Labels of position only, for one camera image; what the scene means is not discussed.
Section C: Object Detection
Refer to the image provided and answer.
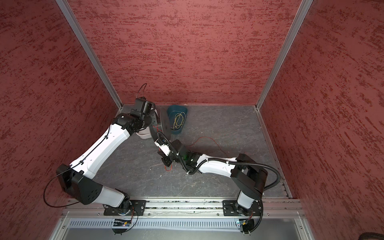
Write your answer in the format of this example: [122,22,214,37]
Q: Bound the teal plastic tray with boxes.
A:
[167,105,188,135]

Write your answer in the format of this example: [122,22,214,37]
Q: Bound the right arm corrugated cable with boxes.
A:
[156,131,282,235]

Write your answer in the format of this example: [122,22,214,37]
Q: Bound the left base circuit board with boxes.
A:
[112,219,134,235]

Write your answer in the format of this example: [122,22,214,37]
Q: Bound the left aluminium corner post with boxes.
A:
[56,0,124,111]

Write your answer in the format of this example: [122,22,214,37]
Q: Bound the yellow cable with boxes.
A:
[171,111,187,131]

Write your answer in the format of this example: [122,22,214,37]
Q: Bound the black cable spool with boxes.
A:
[149,107,171,142]

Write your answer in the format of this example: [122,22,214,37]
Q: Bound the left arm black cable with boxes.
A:
[43,82,148,208]

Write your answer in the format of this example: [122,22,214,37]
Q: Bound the white plastic tray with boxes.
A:
[136,128,152,140]

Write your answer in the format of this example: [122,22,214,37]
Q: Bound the base circuit board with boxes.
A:
[112,219,134,235]
[236,219,255,235]

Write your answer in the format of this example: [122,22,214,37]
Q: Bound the red cable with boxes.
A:
[152,125,229,172]

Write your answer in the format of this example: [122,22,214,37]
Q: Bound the aluminium corner post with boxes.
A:
[256,0,313,111]
[56,0,124,111]

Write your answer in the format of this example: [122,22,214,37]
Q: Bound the right base circuit board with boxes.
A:
[236,219,255,235]

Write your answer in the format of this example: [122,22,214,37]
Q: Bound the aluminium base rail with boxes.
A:
[53,198,311,239]

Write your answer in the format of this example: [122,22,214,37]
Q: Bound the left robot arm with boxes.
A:
[57,97,157,215]

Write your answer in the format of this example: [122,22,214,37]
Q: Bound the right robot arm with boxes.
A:
[155,139,268,216]

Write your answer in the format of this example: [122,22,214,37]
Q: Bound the right aluminium corner post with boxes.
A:
[256,0,313,111]

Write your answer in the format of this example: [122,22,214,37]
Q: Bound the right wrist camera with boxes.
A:
[155,140,171,156]

